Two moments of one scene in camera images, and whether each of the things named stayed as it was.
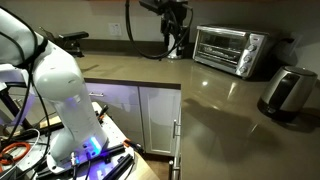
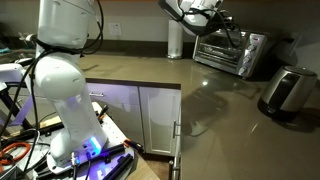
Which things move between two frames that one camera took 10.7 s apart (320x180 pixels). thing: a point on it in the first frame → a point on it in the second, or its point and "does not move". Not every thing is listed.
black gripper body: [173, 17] → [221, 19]
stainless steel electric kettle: [288, 92] does not move
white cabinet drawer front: [123, 102] does not move
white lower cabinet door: [161, 121] does not move
